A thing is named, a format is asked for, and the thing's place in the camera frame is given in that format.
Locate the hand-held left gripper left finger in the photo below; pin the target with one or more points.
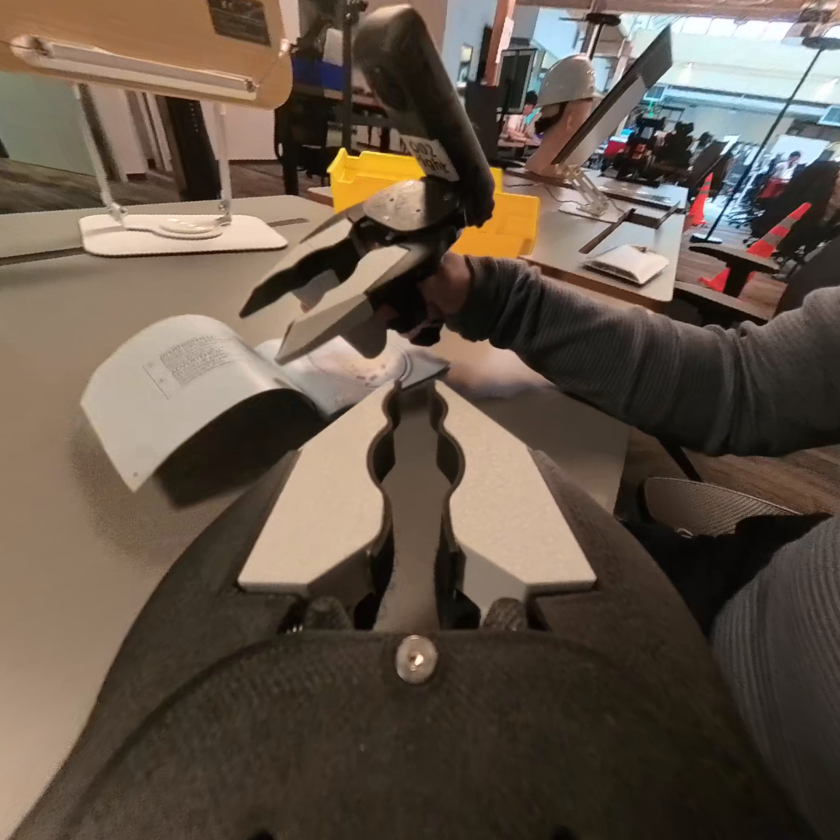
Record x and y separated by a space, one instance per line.
321 518

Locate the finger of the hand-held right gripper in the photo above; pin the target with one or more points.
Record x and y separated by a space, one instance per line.
302 262
341 302

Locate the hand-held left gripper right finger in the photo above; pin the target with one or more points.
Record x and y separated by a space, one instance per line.
518 518

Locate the yellow plastic bin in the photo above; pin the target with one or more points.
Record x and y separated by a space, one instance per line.
505 223

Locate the lego instruction booklet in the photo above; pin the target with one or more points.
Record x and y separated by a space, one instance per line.
184 394

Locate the person's right forearm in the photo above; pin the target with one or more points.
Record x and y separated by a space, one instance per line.
623 367

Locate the person's right hand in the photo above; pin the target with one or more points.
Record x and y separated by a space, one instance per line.
454 282

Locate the grey mesh office chair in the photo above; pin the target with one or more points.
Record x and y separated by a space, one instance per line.
709 502

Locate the tilted monitor on stand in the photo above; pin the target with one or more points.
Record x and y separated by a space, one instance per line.
623 98

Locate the white pouch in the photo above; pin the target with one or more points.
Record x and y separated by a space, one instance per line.
627 262

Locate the wooden book stand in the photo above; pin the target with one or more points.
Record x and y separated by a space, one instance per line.
131 33

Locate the small orange traffic cone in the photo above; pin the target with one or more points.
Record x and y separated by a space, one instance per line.
701 203

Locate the black floor pole stand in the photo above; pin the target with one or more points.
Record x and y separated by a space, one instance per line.
787 105

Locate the large orange traffic cone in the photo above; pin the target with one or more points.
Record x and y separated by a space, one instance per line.
774 236

